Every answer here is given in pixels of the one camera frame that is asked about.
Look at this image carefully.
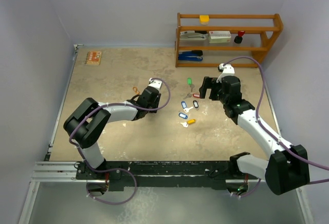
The red s-shaped carabiner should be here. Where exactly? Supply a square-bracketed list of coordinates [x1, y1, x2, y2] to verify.
[133, 87, 140, 95]

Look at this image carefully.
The blue tagged key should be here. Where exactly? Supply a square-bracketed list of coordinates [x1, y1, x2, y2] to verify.
[181, 101, 194, 113]
[178, 112, 188, 120]

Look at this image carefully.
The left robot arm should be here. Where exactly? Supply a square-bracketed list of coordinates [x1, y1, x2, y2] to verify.
[63, 84, 161, 179]

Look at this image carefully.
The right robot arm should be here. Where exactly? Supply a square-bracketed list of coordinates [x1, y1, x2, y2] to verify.
[199, 76, 310, 195]

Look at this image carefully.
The red tagged key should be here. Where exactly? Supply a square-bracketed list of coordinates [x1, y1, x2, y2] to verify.
[183, 93, 200, 100]

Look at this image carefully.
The green tagged key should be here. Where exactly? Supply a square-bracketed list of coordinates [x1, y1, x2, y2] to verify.
[187, 78, 195, 92]

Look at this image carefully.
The blue black stapler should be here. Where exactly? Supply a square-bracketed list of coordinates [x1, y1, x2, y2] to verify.
[178, 50, 203, 62]

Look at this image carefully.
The yellow tagged key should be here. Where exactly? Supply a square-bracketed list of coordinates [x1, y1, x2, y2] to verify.
[179, 119, 196, 128]

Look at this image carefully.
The wooden shelf rack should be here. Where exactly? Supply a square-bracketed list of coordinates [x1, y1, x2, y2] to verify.
[175, 13, 284, 67]

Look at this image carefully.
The white red box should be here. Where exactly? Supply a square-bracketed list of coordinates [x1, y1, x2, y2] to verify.
[208, 31, 231, 43]

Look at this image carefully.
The red black stamp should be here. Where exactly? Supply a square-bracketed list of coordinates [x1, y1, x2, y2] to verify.
[234, 31, 245, 44]

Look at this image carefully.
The white grey stapler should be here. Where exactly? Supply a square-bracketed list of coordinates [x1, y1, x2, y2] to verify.
[179, 30, 208, 41]

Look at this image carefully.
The yellow lidded container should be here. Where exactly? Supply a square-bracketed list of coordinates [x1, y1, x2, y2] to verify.
[199, 14, 210, 25]

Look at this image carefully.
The orange spiral notepad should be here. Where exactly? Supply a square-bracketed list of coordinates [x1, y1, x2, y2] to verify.
[85, 51, 102, 66]

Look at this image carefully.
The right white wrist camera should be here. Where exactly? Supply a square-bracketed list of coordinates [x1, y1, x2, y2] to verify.
[216, 63, 235, 83]

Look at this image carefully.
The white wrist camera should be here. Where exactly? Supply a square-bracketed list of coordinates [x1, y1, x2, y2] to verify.
[216, 63, 235, 83]
[148, 78, 163, 91]

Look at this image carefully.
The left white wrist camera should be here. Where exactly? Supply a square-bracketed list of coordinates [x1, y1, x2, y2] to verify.
[148, 78, 163, 91]

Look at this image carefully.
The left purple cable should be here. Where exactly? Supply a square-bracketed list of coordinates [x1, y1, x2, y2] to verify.
[68, 78, 171, 173]

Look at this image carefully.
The purple cable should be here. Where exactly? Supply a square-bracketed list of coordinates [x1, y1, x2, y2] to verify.
[224, 56, 329, 185]
[68, 78, 171, 173]

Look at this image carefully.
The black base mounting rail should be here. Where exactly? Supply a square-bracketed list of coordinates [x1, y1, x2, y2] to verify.
[74, 161, 255, 192]

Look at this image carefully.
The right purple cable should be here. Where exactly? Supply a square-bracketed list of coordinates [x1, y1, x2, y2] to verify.
[224, 56, 329, 185]

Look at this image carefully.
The aluminium frame rail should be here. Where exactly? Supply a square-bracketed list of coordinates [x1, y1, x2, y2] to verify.
[29, 161, 80, 183]

